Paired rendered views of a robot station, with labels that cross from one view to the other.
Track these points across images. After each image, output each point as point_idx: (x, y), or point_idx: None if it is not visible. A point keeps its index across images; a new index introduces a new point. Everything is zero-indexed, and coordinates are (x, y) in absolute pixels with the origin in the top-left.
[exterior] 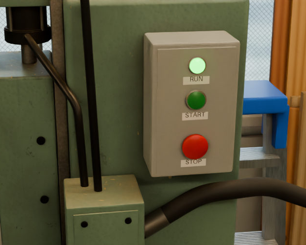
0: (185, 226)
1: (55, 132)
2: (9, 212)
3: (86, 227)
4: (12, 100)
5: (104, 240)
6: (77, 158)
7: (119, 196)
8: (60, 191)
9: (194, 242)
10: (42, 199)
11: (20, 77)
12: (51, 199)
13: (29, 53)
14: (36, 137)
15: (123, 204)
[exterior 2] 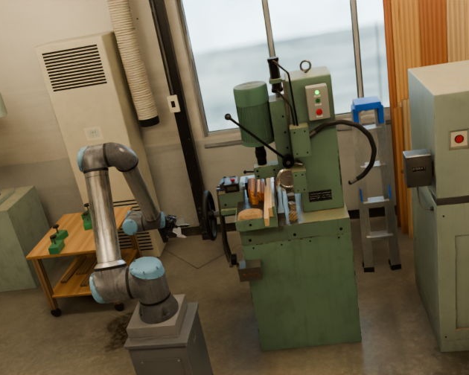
0: (322, 135)
1: (286, 114)
2: (276, 136)
3: (295, 133)
4: (275, 106)
5: (299, 136)
6: (292, 119)
7: (302, 126)
8: (289, 129)
9: (325, 140)
10: (284, 132)
11: (276, 100)
12: (286, 132)
13: (278, 94)
14: (281, 115)
15: (303, 127)
